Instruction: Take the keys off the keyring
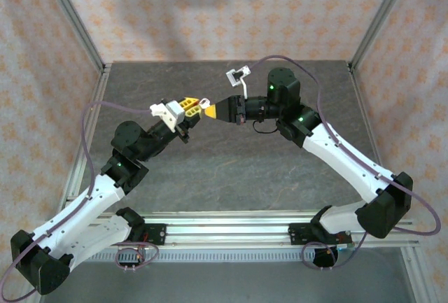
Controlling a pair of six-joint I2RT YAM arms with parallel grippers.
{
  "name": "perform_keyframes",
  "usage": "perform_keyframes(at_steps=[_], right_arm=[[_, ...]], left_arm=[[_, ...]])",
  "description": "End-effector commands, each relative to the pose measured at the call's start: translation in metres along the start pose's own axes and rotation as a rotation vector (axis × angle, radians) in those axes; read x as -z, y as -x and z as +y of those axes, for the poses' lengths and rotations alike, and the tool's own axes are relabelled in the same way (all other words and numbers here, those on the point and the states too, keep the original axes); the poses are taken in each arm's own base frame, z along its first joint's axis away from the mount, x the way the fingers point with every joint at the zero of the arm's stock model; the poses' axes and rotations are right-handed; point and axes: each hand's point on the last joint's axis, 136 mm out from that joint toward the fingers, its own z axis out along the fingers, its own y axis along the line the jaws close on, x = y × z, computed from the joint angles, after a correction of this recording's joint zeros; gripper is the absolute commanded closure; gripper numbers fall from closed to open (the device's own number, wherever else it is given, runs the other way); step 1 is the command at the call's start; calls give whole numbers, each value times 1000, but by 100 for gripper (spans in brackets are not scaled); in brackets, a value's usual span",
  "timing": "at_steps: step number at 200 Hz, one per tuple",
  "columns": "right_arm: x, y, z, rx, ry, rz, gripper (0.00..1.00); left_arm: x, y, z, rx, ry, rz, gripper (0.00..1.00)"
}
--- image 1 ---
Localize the grey metal shelf plate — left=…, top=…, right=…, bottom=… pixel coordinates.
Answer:
left=40, top=260, right=412, bottom=303

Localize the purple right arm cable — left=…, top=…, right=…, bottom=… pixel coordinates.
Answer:
left=248, top=55, right=442, bottom=236

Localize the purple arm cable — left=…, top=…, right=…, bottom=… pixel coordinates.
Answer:
left=248, top=55, right=442, bottom=236
left=1, top=102, right=153, bottom=300

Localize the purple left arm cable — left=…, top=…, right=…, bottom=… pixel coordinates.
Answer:
left=1, top=102, right=153, bottom=300

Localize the aluminium table side rail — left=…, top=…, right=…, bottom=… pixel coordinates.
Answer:
left=347, top=61, right=390, bottom=182
left=62, top=66, right=113, bottom=213

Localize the purple cable loop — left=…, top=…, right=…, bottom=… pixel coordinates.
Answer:
left=301, top=232, right=368, bottom=271
left=115, top=240, right=159, bottom=272

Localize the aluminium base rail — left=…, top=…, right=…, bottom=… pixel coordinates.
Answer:
left=94, top=211, right=421, bottom=248

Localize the aluminium frame post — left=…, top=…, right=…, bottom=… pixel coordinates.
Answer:
left=38, top=0, right=108, bottom=73
left=349, top=0, right=418, bottom=71

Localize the grey slotted cable duct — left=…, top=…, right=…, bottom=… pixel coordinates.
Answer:
left=83, top=251, right=351, bottom=264

